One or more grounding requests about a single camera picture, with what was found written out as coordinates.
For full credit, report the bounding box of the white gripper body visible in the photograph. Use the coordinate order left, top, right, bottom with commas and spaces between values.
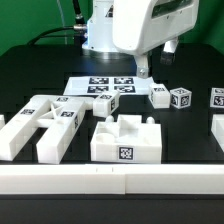
112, 0, 199, 55

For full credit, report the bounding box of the white chair back frame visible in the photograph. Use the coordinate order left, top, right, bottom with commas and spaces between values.
0, 95, 94, 164

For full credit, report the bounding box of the white marker base plate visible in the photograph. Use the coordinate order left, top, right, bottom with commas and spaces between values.
64, 76, 154, 96

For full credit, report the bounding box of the white chair seat part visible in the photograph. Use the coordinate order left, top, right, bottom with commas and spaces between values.
90, 115, 162, 164

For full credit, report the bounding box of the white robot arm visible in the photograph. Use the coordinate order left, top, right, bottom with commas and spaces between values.
82, 0, 199, 78

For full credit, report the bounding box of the white part edge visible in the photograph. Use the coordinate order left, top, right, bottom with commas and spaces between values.
0, 115, 5, 130
211, 114, 224, 152

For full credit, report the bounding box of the white part left edge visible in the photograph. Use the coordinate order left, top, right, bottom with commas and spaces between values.
0, 115, 5, 130

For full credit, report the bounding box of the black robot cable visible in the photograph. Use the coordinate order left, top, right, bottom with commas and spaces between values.
27, 0, 88, 46

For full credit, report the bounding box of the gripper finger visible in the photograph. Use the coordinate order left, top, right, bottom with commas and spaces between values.
160, 38, 179, 65
134, 54, 149, 79

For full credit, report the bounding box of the white part right edge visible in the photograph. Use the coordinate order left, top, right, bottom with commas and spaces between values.
211, 114, 224, 152

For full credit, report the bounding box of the white front barrier rail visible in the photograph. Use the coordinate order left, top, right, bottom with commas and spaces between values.
0, 164, 224, 195

